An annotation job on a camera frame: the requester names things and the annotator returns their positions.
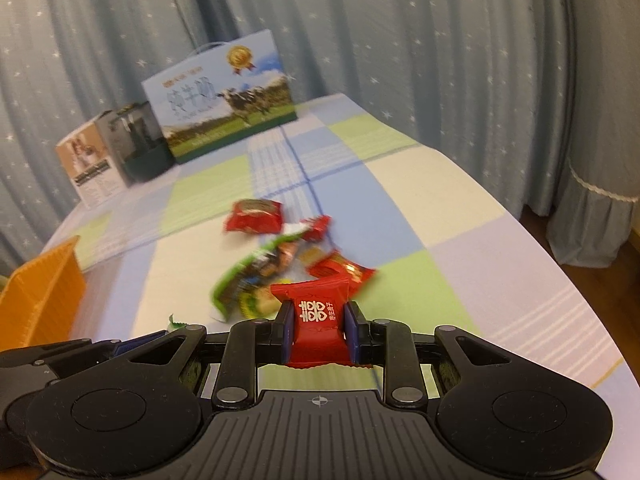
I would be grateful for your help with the green white candy wrapper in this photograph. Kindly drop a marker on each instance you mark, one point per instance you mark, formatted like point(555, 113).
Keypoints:
point(177, 322)

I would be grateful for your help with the star curtain with lace trim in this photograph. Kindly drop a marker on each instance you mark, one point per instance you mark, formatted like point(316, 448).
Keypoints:
point(590, 220)

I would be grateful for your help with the appliance cardboard box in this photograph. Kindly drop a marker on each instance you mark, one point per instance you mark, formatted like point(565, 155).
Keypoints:
point(90, 170)

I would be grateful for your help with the yellow snack packet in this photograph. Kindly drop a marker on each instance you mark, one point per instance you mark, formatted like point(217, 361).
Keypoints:
point(260, 305)

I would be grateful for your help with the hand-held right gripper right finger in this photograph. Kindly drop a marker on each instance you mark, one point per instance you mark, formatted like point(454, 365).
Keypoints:
point(351, 332)

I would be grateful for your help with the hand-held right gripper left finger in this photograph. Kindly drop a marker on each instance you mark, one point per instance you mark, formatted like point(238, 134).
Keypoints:
point(287, 332)

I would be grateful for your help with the checked pastel tablecloth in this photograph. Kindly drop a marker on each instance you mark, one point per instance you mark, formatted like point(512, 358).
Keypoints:
point(450, 210)

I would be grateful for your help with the red snack packet white symbol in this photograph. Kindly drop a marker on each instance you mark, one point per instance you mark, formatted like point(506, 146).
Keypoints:
point(315, 340)

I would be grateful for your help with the small orange snack packet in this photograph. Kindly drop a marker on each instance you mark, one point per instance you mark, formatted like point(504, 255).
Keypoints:
point(310, 256)

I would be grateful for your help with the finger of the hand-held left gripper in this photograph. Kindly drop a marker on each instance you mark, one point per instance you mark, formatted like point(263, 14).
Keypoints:
point(130, 346)

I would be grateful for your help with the milk carton with cow print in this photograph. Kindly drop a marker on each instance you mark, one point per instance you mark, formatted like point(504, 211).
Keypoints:
point(215, 110)

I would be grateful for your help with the green snack packet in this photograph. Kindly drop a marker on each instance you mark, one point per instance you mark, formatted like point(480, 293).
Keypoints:
point(250, 270)

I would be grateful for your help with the red twist-wrapped candy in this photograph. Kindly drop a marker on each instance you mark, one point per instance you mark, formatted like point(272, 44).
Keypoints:
point(315, 227)

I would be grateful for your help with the red orange snack packet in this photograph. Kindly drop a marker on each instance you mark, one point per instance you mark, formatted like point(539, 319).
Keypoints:
point(340, 270)

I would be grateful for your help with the orange plastic basket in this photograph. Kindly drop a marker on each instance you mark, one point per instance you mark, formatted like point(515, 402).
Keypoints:
point(40, 300)

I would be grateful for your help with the grey-blue star curtain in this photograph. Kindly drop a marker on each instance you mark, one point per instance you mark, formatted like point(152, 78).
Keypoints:
point(400, 35)

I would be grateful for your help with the red snack packet beige picture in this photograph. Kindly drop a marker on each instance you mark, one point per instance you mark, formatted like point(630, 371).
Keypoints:
point(255, 217)

